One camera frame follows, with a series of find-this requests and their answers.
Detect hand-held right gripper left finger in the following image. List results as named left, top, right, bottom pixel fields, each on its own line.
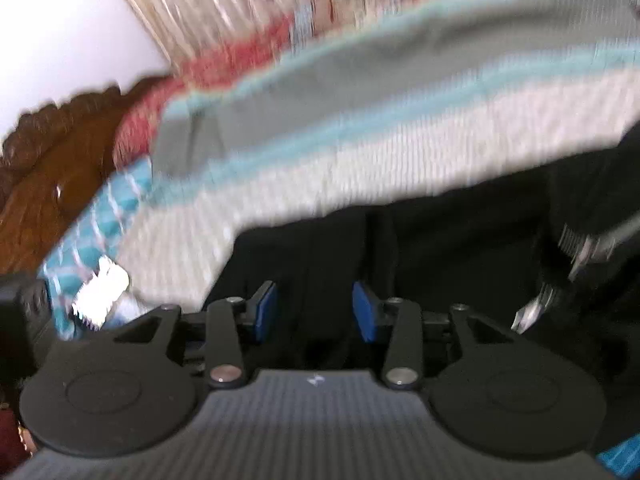
left=112, top=280, right=279, bottom=390

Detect white shiny object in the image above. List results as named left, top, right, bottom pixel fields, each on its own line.
left=72, top=257, right=132, bottom=332

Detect printed patterned bed sheet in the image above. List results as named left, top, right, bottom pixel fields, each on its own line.
left=40, top=0, right=640, bottom=478

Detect black pants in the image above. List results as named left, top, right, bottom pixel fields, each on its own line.
left=205, top=125, right=640, bottom=461

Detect red floral pillow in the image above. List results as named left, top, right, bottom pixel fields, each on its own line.
left=112, top=0, right=492, bottom=171

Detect dark red cloth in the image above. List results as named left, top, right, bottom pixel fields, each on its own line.
left=0, top=397, right=32, bottom=463

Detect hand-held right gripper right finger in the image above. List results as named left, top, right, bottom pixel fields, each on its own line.
left=352, top=281, right=518, bottom=391

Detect carved wooden headboard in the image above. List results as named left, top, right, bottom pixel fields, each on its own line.
left=0, top=77, right=173, bottom=281

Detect grey ribbed object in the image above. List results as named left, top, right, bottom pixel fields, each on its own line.
left=511, top=220, right=633, bottom=333

